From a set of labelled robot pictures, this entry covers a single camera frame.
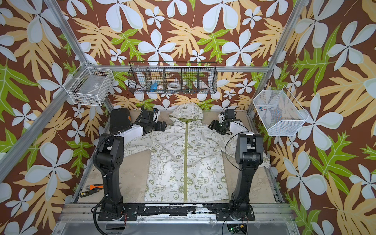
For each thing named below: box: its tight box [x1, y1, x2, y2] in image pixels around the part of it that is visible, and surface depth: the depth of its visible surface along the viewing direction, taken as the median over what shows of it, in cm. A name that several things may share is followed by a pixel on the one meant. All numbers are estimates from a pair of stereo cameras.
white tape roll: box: [167, 82, 181, 91], surface depth 100 cm
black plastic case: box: [109, 107, 132, 134], surface depth 110 cm
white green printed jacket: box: [122, 102, 271, 203], surface depth 93 cm
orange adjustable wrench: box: [89, 184, 104, 190], surface depth 84 cm
